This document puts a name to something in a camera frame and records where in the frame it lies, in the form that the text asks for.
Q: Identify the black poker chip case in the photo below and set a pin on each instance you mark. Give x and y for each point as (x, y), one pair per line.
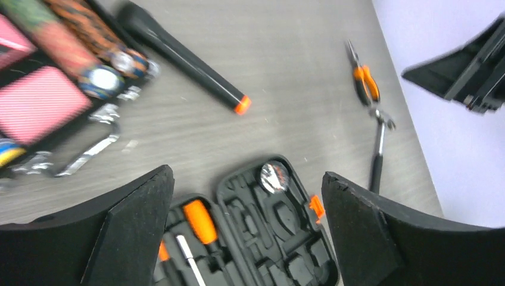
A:
(66, 66)

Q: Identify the orange handled pliers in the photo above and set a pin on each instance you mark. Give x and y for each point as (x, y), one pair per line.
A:
(365, 85)

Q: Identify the pink card deck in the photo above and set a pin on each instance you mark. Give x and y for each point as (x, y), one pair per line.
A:
(39, 103)
(14, 45)

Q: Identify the small claw hammer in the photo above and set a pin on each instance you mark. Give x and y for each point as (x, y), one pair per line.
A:
(385, 122)

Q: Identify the long black orange screwdriver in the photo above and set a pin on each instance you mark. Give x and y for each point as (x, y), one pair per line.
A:
(204, 229)

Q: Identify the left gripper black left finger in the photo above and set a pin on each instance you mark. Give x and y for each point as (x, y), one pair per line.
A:
(112, 239)

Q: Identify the pink card deck upper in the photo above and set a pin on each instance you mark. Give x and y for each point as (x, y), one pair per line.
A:
(14, 45)

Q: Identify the black plastic tool case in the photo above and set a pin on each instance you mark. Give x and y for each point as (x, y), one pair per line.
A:
(266, 239)

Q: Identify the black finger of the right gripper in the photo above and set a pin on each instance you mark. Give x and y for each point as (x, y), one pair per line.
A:
(472, 74)

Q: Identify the orange case latch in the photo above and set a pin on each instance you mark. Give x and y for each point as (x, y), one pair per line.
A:
(316, 205)

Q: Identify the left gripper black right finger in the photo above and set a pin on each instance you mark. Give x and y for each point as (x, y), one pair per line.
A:
(378, 241)

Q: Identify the black orange medium screwdriver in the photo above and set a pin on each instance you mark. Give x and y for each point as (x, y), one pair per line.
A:
(184, 246)

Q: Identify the pink card deck lower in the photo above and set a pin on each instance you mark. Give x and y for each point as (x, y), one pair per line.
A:
(39, 103)

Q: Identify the black orange flashlight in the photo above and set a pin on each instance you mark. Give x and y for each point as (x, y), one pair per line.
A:
(143, 27)

